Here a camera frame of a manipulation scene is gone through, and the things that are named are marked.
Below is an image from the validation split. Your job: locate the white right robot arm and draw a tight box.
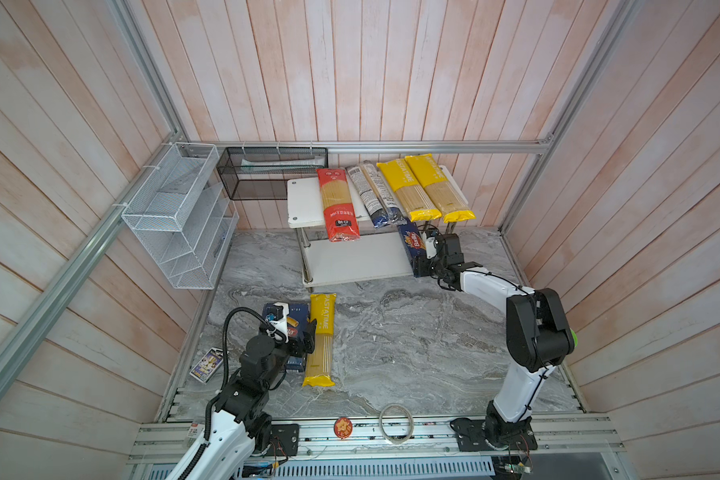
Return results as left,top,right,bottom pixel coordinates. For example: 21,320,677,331
416,227,577,448

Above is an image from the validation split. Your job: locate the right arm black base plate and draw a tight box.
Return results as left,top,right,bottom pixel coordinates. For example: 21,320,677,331
449,416,538,452

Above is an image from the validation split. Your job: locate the red round sticker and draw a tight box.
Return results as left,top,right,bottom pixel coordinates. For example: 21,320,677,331
333,417,354,439

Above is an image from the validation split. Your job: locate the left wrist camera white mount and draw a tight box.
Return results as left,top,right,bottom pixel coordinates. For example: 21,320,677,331
263,302,289,343

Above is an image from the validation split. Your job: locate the white two-tier shelf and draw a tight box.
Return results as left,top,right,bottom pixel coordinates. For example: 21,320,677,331
287,166,466,288

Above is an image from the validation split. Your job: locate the black mesh basket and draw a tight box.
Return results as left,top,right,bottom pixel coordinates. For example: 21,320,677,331
216,146,328,201

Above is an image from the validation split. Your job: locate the clear blue spaghetti bag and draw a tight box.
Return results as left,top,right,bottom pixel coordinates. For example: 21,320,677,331
346,162,406,228

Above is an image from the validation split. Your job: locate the dark blue pasta box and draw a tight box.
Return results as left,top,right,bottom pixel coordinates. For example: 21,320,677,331
285,303,311,373

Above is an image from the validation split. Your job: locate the blue Barilla spaghetti box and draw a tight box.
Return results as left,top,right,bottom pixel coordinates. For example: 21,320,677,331
397,221,430,278

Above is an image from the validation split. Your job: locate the small card pack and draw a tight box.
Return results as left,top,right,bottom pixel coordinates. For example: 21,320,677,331
189,347,224,384

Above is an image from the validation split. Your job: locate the red spaghetti bag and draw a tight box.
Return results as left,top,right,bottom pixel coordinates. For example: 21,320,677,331
317,168,360,242

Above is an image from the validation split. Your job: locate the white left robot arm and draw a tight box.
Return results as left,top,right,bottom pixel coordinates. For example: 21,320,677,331
169,307,317,479

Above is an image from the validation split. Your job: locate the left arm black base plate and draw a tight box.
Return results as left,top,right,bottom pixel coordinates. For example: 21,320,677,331
249,413,300,459

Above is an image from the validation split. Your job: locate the clear tape roll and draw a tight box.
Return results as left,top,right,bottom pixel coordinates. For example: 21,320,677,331
378,403,415,446

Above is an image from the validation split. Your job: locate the yellow pasta bag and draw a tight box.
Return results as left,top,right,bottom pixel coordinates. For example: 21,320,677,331
303,293,337,388
377,159,442,222
405,154,476,223

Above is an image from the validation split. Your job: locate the white wire mesh rack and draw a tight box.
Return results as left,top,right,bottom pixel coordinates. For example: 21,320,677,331
122,143,239,290

